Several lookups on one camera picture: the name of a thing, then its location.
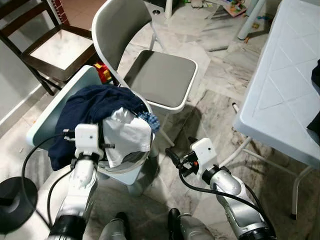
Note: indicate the white garment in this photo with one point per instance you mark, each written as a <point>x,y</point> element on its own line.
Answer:
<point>127,135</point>

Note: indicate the black round stand base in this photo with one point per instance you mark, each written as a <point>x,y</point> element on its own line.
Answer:
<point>17,200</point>

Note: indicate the black fabric bundle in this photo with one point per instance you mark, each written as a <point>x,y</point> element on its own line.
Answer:
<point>315,130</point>

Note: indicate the red yellow toy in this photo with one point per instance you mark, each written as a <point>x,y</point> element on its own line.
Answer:
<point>102,72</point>

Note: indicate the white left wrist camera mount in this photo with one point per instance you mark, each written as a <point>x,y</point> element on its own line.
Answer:
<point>86,139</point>

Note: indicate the white round furniture leg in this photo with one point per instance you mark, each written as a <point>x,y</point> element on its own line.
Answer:
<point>250,20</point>

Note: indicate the white plastic folding table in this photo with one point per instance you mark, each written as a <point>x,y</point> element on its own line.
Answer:
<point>280,65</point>

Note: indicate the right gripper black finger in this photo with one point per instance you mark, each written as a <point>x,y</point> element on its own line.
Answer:
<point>192,141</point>
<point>174,157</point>

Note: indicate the grey robot left leg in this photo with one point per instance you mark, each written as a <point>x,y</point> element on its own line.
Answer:
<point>115,227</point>

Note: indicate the grey robot leg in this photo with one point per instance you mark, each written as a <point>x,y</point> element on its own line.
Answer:
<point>190,227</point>
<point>115,227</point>

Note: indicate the pale green laundry bin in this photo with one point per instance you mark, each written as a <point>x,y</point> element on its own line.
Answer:
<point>50,115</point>

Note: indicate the grey white folding chair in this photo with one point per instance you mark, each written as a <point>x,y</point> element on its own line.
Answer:
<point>160,75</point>

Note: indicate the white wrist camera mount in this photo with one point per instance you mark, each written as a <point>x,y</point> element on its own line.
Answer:
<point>204,152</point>
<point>86,139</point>

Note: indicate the dark brown wooden chair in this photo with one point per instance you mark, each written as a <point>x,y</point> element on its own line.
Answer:
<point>60,47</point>

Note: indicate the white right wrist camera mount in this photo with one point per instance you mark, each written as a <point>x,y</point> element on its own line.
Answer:
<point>204,152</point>

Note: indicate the grey robot right leg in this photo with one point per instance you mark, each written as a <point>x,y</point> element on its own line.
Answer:
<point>190,227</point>

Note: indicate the red brick pattern panel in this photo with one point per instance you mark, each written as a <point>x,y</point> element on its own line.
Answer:
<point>59,11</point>

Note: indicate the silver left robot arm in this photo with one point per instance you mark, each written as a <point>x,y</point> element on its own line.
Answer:
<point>80,190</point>

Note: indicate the blue plaid cloth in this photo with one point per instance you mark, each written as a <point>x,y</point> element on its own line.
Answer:
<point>149,120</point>

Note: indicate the navy blue garment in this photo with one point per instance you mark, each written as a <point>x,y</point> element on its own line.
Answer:
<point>90,105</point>

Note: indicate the round metal floor drain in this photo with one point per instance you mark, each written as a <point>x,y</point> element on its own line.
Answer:
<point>156,11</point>

